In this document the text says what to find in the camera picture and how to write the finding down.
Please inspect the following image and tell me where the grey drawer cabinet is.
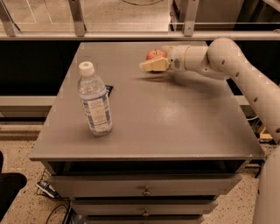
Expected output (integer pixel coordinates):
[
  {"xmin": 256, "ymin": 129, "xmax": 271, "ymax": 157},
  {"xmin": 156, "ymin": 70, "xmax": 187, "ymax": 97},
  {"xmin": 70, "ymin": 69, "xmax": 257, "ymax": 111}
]
[{"xmin": 29, "ymin": 41, "xmax": 267, "ymax": 224}]

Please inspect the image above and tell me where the clear blue-label water bottle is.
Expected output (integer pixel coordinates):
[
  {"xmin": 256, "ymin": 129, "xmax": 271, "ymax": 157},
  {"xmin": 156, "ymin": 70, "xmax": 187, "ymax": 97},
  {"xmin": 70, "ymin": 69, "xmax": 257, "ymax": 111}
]
[{"xmin": 78, "ymin": 61, "xmax": 112, "ymax": 137}]

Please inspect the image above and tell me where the black floor cable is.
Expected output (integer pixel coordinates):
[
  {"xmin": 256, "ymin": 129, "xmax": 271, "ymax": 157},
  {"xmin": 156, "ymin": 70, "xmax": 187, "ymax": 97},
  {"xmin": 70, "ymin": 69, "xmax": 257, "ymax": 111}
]
[{"xmin": 45, "ymin": 200, "xmax": 74, "ymax": 224}]

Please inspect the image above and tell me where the red apple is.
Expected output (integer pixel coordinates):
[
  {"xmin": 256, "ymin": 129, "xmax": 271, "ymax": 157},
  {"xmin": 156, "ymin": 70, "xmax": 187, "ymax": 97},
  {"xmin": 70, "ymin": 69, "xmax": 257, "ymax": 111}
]
[{"xmin": 146, "ymin": 49, "xmax": 166, "ymax": 60}]

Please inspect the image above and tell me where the metal railing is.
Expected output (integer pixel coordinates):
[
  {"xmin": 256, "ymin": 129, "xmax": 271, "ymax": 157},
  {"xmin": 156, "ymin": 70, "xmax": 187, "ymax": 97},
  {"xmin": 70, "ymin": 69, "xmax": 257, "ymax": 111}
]
[{"xmin": 0, "ymin": 0, "xmax": 280, "ymax": 41}]

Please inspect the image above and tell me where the black chair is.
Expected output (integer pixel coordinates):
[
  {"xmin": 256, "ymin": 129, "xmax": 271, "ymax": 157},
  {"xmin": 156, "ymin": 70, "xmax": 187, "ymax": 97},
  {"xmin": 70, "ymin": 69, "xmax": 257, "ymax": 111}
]
[{"xmin": 0, "ymin": 151, "xmax": 27, "ymax": 221}]

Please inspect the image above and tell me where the bottom grey drawer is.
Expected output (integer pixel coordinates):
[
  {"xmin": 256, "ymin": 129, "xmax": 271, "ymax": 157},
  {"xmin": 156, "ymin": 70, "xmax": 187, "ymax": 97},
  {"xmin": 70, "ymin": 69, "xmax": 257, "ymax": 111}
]
[{"xmin": 86, "ymin": 216, "xmax": 204, "ymax": 224}]

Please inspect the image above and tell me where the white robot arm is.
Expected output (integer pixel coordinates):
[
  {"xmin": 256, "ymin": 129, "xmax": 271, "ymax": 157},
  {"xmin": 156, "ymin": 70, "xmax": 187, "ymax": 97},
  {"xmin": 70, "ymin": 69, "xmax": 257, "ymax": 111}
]
[{"xmin": 139, "ymin": 38, "xmax": 280, "ymax": 224}]

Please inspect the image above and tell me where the grey drawer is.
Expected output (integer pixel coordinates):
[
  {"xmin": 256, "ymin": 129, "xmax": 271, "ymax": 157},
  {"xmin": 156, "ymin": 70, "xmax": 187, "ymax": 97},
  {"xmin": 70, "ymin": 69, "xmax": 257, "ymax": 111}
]
[
  {"xmin": 72, "ymin": 199, "xmax": 217, "ymax": 217},
  {"xmin": 86, "ymin": 216, "xmax": 204, "ymax": 224},
  {"xmin": 49, "ymin": 174, "xmax": 242, "ymax": 198}
]

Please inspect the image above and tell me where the middle grey drawer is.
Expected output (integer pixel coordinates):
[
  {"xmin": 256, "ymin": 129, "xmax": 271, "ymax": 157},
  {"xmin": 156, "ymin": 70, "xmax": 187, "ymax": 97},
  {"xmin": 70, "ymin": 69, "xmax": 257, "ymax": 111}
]
[{"xmin": 72, "ymin": 199, "xmax": 217, "ymax": 217}]

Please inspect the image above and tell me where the power strip on floor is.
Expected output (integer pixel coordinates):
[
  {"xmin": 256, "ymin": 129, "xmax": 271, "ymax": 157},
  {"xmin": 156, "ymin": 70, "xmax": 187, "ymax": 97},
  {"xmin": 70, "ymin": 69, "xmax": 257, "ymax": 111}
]
[{"xmin": 37, "ymin": 180, "xmax": 56, "ymax": 198}]

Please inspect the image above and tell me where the top grey drawer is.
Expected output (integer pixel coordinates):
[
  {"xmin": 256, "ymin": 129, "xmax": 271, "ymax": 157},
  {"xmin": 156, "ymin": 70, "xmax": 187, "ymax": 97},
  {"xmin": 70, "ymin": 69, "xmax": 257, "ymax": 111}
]
[{"xmin": 49, "ymin": 174, "xmax": 242, "ymax": 198}]

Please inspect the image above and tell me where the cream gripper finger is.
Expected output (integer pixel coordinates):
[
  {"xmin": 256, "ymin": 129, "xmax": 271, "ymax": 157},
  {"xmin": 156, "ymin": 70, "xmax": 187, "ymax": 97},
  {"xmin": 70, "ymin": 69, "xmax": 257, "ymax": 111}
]
[{"xmin": 139, "ymin": 56, "xmax": 170, "ymax": 72}]

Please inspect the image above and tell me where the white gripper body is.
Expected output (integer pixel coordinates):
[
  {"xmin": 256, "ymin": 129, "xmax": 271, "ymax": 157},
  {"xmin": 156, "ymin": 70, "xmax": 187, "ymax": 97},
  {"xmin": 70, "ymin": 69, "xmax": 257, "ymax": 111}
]
[{"xmin": 163, "ymin": 45, "xmax": 190, "ymax": 71}]

